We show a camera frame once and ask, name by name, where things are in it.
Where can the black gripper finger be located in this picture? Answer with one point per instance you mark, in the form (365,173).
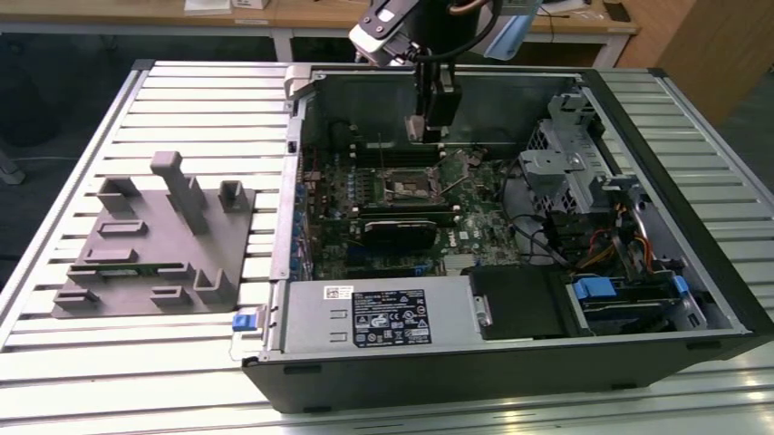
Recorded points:
(420,90)
(442,109)

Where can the silver CPU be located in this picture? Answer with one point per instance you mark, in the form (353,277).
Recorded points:
(416,128)

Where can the thin metal locking lever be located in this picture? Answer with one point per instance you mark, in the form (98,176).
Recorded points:
(384,156)

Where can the CPU socket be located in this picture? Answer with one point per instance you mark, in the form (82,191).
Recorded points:
(405,186)

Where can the black RAM slot bank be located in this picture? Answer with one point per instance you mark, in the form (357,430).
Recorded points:
(393,156)
(412,210)

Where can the metal drive cage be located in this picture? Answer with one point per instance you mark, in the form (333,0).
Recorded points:
(545,167)

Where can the green motherboard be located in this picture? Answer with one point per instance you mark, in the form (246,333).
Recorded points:
(484,226)

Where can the black graphics card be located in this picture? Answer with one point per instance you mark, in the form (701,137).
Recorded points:
(400,233)

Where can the white labelled small box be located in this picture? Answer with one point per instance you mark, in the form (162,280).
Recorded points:
(251,3)

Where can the small silver heatsink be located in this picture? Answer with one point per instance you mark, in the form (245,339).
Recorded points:
(460,263)

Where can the white paper box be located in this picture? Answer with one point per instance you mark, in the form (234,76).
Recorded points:
(207,4)

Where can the wooden desk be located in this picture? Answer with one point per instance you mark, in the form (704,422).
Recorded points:
(182,20)

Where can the black plastic shroud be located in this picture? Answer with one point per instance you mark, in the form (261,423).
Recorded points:
(514,303)

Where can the wooden cabinet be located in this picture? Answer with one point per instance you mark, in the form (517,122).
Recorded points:
(713,54)

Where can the hard disk in blue carrier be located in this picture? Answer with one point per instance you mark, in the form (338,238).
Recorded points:
(593,290)

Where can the grey power supply unit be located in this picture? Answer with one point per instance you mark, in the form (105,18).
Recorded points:
(314,317)

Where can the grey parts rack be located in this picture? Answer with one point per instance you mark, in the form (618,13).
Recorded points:
(170,254)

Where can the blue drive latch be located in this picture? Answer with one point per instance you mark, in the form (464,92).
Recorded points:
(680,285)

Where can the blue case latch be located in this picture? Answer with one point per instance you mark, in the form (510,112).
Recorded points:
(245,321)

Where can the green RAM stick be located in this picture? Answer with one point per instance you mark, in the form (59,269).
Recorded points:
(146,270)

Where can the black open PC case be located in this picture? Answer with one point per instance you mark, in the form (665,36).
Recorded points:
(484,385)

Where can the grey chair foot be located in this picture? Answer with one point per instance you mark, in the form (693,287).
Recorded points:
(11,174)

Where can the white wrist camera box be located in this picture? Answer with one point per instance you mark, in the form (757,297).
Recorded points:
(376,36)

